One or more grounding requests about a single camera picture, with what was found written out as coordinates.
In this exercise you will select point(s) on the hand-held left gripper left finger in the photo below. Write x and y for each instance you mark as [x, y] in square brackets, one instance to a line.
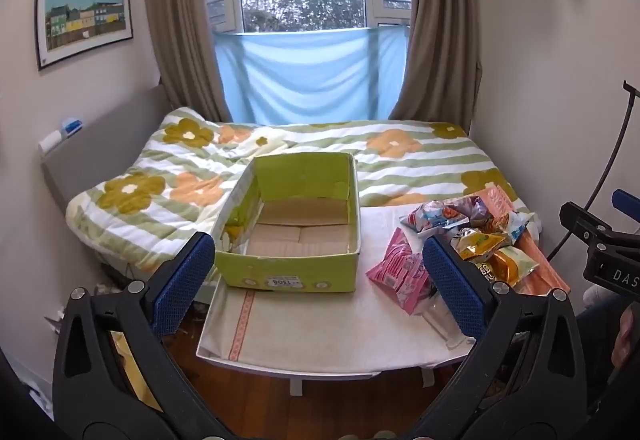
[182, 285]

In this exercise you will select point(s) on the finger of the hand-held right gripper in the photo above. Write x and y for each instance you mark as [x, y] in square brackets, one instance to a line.
[627, 204]
[582, 222]

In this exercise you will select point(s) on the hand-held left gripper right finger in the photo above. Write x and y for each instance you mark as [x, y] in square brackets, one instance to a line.
[452, 285]

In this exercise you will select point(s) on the pink snack packet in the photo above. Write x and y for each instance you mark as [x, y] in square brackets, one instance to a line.
[400, 270]

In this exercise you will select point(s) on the clear waffle packet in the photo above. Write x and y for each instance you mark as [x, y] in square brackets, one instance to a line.
[505, 267]

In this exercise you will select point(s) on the green cardboard box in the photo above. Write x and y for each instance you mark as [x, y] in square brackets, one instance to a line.
[290, 270]

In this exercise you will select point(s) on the clear plastic packet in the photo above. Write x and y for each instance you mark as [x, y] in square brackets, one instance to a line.
[442, 325]

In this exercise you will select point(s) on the gold snack packet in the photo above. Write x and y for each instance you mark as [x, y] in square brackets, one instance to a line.
[480, 244]

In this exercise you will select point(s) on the pale blue snack packet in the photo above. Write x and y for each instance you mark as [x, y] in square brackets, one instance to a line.
[432, 216]

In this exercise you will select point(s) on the purple snack packet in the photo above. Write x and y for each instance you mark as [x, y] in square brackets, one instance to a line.
[475, 209]

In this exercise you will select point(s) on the floral striped blanket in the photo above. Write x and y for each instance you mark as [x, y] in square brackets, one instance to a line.
[400, 170]

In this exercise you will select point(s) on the white towel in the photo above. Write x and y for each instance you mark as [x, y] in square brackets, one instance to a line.
[325, 320]

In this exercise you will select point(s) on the white table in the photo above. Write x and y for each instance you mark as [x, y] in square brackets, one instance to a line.
[297, 387]

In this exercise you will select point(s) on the grey headboard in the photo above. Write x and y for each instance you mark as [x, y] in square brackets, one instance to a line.
[100, 145]

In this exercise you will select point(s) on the white and blue bottle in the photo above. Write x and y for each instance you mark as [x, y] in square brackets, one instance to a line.
[69, 127]

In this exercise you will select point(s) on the light blue cloth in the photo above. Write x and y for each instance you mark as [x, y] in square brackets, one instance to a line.
[310, 75]

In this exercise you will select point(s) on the brown curtain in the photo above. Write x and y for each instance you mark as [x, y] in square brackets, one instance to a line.
[440, 20]
[175, 20]

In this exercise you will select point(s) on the framed wall poster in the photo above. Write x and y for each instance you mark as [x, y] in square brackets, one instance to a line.
[82, 15]

